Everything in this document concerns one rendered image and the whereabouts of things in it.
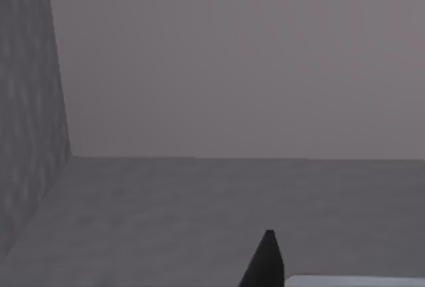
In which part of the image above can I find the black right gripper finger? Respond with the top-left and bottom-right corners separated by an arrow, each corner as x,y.
237,229 -> 286,287

